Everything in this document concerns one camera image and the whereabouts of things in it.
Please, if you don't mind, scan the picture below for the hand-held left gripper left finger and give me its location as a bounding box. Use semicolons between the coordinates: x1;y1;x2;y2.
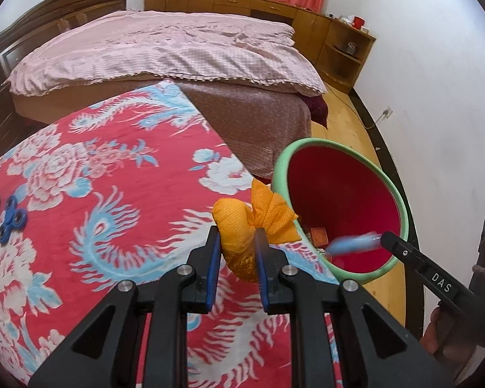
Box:
27;225;223;388

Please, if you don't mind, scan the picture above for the red floral tablecloth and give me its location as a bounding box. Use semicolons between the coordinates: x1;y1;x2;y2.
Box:
0;80;341;388

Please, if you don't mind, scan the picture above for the long wooden cabinet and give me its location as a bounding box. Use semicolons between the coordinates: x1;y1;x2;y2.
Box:
143;0;333;70

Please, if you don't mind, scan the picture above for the orange net bag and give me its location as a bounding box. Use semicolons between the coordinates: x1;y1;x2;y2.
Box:
212;180;299;284

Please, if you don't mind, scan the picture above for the bed with pink cover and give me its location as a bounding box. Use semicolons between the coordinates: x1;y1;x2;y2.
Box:
14;81;313;181

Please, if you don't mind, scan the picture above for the wooden corner shelf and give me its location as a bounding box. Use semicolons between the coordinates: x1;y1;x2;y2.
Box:
318;18;377;94

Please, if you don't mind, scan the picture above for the floor cable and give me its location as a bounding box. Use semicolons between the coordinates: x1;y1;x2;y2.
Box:
327;89;389;131

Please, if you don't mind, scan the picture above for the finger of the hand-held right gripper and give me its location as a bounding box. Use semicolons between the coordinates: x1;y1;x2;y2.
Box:
381;232;426;269

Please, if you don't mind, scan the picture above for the person's right hand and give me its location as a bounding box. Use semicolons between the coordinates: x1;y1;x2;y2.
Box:
420;305;455;359

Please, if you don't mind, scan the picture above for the dark wooden headboard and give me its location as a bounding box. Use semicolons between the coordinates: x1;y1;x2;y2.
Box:
0;0;129;102

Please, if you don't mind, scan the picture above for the maroon pillow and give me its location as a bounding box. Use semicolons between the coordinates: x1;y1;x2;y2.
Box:
309;95;329;129

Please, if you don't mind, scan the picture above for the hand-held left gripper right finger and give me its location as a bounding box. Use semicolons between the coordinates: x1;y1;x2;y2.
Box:
255;228;455;388

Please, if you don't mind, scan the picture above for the blue fidget spinner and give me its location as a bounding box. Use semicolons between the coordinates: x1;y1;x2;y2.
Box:
0;196;27;245

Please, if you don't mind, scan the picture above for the green-rimmed red bin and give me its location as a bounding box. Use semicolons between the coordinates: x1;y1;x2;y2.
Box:
272;138;410;286

